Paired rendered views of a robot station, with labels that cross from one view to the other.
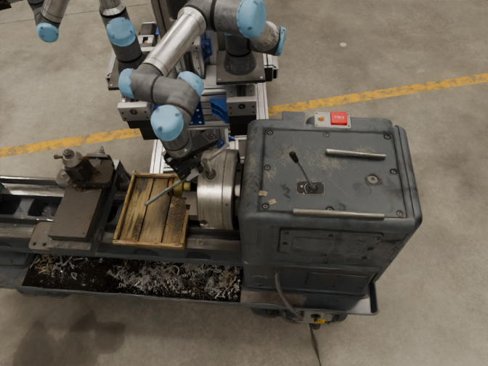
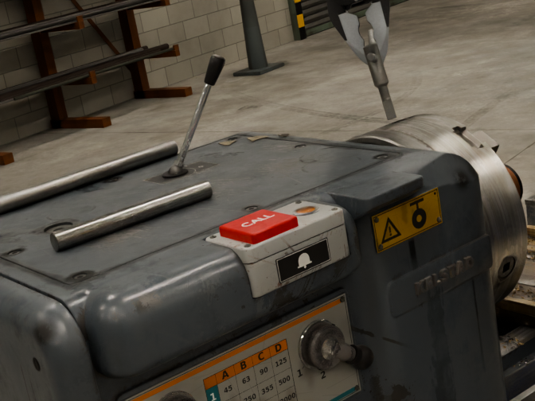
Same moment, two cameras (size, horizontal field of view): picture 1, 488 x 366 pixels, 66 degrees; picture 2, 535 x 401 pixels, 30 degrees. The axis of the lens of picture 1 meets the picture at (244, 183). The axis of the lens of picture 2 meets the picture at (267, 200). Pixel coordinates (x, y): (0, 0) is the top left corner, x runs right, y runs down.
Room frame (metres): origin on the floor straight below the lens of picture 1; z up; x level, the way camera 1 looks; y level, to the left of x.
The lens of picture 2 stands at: (1.67, -1.04, 1.57)
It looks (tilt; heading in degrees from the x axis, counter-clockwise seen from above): 16 degrees down; 136
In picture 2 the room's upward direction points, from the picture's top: 10 degrees counter-clockwise
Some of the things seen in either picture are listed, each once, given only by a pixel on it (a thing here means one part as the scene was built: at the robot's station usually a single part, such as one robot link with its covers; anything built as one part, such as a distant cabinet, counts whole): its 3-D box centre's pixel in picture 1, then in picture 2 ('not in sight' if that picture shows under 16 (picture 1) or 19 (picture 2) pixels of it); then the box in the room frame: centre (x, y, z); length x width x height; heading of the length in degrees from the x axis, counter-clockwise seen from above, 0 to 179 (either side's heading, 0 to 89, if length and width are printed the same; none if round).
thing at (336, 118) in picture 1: (338, 118); (259, 229); (0.95, -0.37, 1.26); 0.06 x 0.06 x 0.02; 81
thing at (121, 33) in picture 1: (123, 38); not in sight; (1.45, 0.47, 1.33); 0.13 x 0.12 x 0.14; 19
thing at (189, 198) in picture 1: (194, 207); not in sight; (0.72, 0.19, 1.08); 0.12 x 0.11 x 0.05; 171
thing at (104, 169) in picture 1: (91, 177); not in sight; (0.96, 0.66, 0.99); 0.20 x 0.10 x 0.05; 81
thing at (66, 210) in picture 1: (84, 194); not in sight; (0.90, 0.70, 0.95); 0.43 x 0.17 x 0.05; 171
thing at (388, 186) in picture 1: (320, 192); (217, 340); (0.75, -0.30, 1.06); 0.59 x 0.48 x 0.39; 81
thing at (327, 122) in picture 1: (331, 124); (279, 246); (0.95, -0.35, 1.23); 0.13 x 0.08 x 0.05; 81
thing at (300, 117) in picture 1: (293, 121); (374, 195); (0.97, -0.21, 1.24); 0.09 x 0.08 x 0.03; 81
